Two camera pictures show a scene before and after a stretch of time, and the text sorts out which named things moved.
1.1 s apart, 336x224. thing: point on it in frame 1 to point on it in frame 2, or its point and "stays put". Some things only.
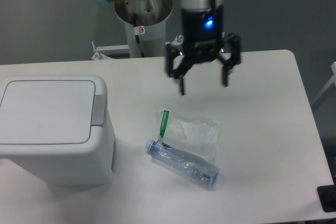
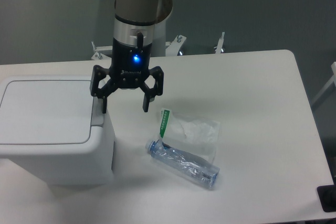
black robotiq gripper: [202, 32] to [129, 66]
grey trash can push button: [98, 111] stays put
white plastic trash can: [58, 126] stays put
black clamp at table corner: [327, 195] stays put
